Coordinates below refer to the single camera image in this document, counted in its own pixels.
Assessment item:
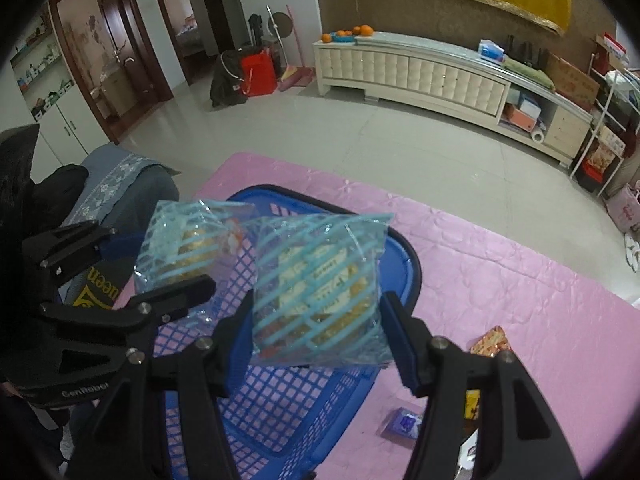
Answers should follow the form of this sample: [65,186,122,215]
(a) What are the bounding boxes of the white slippers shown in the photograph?
[624,233,640,273]

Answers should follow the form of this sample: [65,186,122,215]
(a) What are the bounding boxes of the broom with pink dustpan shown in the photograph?
[264,3,317,92]

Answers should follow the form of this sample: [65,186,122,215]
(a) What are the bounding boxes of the blue striped cracker pack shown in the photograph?
[247,214,392,368]
[134,200,258,295]

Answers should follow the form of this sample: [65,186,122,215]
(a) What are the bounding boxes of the red white snack bag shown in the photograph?
[458,430,478,472]

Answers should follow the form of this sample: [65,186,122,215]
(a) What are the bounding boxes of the cardboard box on cabinet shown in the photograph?
[544,52,600,112]

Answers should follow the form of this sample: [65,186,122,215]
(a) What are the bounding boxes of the cream TV cabinet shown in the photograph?
[314,32,592,167]

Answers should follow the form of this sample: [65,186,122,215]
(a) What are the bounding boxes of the oranges on blue plate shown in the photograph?
[320,25,374,44]

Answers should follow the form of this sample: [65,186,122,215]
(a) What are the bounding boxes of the blue tissue pack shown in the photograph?
[477,39,506,65]

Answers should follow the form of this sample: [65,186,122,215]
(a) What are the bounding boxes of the white metal shelf rack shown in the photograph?
[570,32,639,197]

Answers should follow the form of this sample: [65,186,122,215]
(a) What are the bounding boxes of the red orange snack pouch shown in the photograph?
[470,325,511,358]

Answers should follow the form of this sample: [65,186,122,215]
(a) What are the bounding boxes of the purple yellow chips bag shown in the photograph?
[464,389,480,420]

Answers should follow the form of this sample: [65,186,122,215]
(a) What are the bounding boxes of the purple Doublemint gum pack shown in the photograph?
[381,408,423,441]

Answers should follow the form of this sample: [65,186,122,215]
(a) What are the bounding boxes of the pink tote bag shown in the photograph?
[605,184,640,233]

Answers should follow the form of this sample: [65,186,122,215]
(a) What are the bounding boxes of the red shopping bag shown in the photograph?
[241,49,278,98]

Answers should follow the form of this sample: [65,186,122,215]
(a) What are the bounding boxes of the black bag on floor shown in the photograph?
[209,50,247,108]

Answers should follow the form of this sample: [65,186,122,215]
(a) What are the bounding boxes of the green folded cloth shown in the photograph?
[502,56,555,92]

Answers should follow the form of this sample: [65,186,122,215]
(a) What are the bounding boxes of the pink quilted table mat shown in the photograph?
[198,153,639,474]

